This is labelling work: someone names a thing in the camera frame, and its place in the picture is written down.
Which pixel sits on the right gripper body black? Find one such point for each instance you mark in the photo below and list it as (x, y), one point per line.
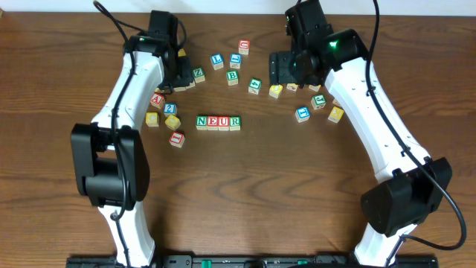
(280, 68)

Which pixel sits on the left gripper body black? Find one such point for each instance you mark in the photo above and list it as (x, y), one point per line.
(182, 79)

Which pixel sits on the yellow S block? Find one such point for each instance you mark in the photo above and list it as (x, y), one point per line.
(314, 88)

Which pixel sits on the green N block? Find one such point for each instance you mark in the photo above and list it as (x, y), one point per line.
(201, 122)

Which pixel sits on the red E block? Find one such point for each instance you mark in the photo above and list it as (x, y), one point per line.
(212, 122)

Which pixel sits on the red u block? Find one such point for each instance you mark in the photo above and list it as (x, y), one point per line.
(244, 47)
(224, 123)

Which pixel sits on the green R block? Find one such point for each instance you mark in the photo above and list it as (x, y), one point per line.
(235, 123)

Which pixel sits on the red i block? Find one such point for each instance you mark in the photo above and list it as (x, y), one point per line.
(177, 139)
(180, 89)

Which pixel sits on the blue P block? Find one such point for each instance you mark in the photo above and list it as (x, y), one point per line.
(191, 85)

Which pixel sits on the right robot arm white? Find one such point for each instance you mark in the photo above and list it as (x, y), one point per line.
(411, 185)

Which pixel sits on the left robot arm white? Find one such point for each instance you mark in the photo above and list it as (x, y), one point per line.
(110, 162)

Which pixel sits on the yellow block top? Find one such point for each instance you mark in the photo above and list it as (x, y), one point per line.
(181, 53)

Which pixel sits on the yellow block centre right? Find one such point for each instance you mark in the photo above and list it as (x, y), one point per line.
(292, 86)

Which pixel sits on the green Z block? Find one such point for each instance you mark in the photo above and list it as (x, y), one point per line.
(198, 75)

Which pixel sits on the yellow block near 4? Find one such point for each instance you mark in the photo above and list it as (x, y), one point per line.
(275, 91)

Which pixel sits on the red A block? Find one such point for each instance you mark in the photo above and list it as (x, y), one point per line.
(157, 101)

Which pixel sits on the blue 2 block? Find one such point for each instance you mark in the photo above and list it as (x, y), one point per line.
(170, 109)

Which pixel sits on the blue L block left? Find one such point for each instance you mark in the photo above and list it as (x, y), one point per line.
(217, 61)

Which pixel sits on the blue l block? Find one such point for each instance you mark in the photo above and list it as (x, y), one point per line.
(235, 61)
(217, 61)

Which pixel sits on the green J block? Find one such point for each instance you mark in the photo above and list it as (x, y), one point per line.
(318, 102)

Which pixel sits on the green 4 block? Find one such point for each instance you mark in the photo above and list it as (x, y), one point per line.
(254, 86)

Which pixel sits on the blue T block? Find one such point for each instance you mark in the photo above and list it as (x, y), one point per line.
(302, 114)

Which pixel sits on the yellow O block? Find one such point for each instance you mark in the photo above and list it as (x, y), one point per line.
(173, 122)

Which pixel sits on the red U block top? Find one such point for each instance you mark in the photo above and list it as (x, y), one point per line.
(244, 47)

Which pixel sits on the green B block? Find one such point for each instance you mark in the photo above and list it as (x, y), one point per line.
(232, 77)

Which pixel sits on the yellow C block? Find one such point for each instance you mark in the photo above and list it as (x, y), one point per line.
(152, 119)

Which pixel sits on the blue L block right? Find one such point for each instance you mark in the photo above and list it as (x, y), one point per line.
(235, 61)

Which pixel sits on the yellow X block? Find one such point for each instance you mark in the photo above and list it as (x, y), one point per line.
(336, 114)

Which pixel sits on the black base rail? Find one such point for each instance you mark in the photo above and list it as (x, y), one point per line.
(187, 261)

